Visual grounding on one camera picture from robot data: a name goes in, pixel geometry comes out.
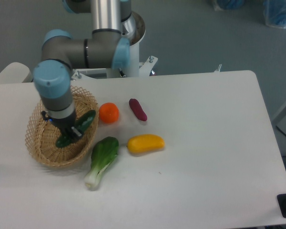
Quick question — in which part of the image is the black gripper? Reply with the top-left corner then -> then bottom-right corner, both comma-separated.
41,111 -> 83,143

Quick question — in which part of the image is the green cucumber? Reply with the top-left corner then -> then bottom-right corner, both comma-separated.
55,110 -> 96,148

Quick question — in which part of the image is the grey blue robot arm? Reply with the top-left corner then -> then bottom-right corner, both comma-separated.
33,0 -> 132,148

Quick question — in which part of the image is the woven wicker basket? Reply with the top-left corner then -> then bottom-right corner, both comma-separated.
25,86 -> 99,167

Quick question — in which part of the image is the green bok choy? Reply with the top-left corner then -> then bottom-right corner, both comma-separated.
84,136 -> 119,189

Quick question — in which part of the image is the orange tangerine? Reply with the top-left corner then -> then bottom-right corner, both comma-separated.
99,103 -> 119,124

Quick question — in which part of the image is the yellow mango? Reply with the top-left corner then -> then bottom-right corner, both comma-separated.
127,134 -> 165,154

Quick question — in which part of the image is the purple sweet potato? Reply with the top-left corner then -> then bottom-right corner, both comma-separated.
129,98 -> 148,122

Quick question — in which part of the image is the white chair back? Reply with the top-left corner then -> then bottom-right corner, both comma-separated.
0,62 -> 33,84

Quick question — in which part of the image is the blue plastic bag left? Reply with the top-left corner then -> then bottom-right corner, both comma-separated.
212,0 -> 245,10

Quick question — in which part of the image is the blue plastic bag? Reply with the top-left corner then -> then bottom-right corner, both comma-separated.
263,0 -> 286,29
212,0 -> 245,10

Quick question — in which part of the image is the blue plastic bag right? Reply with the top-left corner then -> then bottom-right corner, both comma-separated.
263,0 -> 286,29

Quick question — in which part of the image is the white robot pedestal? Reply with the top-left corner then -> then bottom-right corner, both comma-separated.
71,11 -> 158,80

